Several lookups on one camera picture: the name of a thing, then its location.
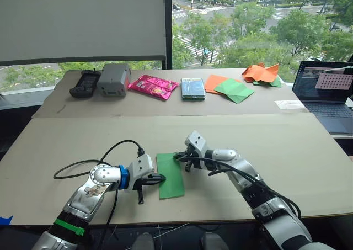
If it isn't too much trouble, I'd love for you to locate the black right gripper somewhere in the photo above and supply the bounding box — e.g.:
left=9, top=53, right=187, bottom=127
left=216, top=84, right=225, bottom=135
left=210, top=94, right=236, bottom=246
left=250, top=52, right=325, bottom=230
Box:
left=173, top=146, right=201, bottom=173

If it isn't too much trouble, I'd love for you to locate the dark blue laptop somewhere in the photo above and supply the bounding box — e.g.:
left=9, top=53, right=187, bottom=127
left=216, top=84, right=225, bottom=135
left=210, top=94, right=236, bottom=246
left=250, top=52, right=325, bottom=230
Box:
left=291, top=61, right=353, bottom=136

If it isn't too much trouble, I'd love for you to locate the dark window frame post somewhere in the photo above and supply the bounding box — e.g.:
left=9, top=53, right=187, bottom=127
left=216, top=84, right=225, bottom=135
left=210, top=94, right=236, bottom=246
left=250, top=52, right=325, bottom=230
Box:
left=161, top=0, right=174, bottom=70

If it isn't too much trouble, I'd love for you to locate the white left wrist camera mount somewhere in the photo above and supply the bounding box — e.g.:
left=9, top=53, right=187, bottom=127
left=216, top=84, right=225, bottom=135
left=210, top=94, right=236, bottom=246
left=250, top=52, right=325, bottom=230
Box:
left=128, top=154, right=154, bottom=190

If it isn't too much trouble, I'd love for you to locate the smartphone with green case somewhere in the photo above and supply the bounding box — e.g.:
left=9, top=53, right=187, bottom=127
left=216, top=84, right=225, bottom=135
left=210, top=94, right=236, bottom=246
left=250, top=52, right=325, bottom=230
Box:
left=180, top=77, right=207, bottom=101

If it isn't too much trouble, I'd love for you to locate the grey battery box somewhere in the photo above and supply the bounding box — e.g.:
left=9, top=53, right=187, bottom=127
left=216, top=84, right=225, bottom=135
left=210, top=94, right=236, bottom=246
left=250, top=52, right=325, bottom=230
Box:
left=97, top=63, right=132, bottom=98

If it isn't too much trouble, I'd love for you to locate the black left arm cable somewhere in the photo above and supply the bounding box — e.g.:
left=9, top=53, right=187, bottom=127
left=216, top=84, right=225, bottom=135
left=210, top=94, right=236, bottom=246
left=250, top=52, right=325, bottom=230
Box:
left=53, top=139, right=146, bottom=250

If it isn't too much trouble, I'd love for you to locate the grey rounded shape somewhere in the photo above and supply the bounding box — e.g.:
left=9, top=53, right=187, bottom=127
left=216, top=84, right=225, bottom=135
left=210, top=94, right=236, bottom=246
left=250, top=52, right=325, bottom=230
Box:
left=200, top=231, right=230, bottom=250
left=133, top=232, right=155, bottom=250

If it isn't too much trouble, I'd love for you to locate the crumpled orange paper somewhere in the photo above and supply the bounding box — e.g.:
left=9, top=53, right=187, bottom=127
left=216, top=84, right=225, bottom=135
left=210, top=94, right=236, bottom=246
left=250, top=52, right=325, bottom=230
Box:
left=242, top=63, right=280, bottom=83

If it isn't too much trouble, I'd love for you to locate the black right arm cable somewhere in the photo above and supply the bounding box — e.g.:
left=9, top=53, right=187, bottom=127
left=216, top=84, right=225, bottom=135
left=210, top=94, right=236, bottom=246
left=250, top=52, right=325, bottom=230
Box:
left=178, top=156, right=302, bottom=221

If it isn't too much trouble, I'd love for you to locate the creased green paper sheet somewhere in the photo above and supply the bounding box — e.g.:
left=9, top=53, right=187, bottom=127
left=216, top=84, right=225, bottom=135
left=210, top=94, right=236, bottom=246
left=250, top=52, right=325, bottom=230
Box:
left=213, top=78, right=255, bottom=105

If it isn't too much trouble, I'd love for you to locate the pink snack bag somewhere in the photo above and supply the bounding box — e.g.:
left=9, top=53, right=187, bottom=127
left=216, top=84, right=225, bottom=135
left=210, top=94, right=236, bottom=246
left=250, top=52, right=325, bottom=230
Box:
left=128, top=74, right=179, bottom=101

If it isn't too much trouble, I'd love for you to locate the thin white wire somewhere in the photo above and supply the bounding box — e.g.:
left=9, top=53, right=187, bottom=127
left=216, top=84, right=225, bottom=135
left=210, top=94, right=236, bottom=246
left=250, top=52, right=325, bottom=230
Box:
left=153, top=222, right=190, bottom=250

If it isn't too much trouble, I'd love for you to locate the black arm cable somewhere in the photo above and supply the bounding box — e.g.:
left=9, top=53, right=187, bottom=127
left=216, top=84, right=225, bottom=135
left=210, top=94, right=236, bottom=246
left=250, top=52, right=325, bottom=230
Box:
left=178, top=156, right=302, bottom=221
left=53, top=139, right=146, bottom=250

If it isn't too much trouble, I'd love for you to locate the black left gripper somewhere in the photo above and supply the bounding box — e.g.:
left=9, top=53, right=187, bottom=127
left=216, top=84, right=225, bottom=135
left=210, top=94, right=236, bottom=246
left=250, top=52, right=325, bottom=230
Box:
left=133, top=174, right=167, bottom=205

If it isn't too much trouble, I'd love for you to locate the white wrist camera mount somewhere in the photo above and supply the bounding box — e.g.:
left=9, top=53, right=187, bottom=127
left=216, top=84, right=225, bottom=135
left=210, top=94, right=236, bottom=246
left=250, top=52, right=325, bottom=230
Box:
left=184, top=130, right=208, bottom=162
left=128, top=154, right=154, bottom=190

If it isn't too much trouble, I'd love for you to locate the green cable tie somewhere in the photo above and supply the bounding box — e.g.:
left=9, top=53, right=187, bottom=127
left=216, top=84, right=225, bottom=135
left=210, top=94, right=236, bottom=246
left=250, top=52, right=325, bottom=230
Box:
left=54, top=218, right=85, bottom=236

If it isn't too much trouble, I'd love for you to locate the small green paper sheet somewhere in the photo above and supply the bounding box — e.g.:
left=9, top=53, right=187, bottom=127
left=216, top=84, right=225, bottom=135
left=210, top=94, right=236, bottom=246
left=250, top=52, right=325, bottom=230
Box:
left=252, top=76, right=282, bottom=88

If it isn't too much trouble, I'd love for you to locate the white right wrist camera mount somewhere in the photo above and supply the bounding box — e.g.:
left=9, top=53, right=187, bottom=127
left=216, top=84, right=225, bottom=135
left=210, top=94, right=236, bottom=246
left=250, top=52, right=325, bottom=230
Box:
left=184, top=130, right=208, bottom=162

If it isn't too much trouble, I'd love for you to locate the flat orange paper sheet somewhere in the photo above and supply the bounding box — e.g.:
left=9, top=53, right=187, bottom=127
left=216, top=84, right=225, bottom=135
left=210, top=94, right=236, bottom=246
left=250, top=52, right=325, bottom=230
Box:
left=204, top=74, right=243, bottom=94

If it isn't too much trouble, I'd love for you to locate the black handheld controller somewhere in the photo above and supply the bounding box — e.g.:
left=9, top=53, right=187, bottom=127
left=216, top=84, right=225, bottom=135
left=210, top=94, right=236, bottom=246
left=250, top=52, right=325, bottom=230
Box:
left=69, top=70, right=101, bottom=99

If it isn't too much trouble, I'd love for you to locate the white roller blind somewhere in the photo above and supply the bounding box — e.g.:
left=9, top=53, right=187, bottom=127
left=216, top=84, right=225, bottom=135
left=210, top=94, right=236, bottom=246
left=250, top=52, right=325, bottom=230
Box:
left=0, top=0, right=167, bottom=67

